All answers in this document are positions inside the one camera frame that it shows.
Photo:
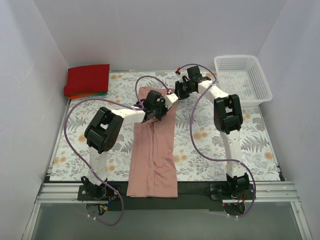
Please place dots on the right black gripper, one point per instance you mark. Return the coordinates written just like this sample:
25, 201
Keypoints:
180, 89

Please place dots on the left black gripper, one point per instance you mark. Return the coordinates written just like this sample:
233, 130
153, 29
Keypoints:
155, 114

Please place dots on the pink t shirt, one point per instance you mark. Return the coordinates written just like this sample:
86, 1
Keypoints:
152, 168

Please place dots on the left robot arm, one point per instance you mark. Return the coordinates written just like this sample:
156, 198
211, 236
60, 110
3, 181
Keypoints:
103, 130

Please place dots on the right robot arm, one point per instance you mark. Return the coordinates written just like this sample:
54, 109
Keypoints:
227, 119

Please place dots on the green folded t shirt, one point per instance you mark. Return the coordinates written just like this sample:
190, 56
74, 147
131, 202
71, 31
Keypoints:
97, 94

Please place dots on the white plastic basket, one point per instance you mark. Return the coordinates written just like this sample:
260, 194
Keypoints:
243, 75

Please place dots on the floral table mat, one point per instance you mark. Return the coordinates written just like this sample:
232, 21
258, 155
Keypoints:
198, 153

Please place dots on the red folded t shirt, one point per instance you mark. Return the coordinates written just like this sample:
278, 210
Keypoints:
87, 79

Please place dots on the orange folded t shirt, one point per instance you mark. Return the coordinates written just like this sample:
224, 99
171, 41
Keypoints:
77, 96

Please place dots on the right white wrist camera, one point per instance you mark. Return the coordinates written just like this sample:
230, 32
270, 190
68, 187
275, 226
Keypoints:
182, 74

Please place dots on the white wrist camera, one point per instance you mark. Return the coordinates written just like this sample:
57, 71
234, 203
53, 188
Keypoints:
170, 100
182, 74

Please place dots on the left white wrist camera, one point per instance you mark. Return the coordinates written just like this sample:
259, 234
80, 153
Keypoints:
170, 100

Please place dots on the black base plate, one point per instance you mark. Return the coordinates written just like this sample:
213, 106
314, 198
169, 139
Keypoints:
192, 195

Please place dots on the aluminium frame rail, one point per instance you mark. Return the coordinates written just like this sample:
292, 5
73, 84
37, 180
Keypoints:
266, 191

